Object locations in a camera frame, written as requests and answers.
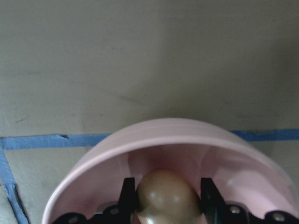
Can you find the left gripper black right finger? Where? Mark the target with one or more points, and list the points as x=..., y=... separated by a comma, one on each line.
x=217, y=211

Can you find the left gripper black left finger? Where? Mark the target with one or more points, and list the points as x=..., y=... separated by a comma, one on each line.
x=120, y=213

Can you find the brown egg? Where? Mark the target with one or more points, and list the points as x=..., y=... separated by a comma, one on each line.
x=164, y=197

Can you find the pink bowl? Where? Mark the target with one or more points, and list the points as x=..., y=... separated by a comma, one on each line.
x=191, y=148

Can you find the brown paper table cover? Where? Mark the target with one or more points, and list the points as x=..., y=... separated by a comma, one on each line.
x=97, y=66

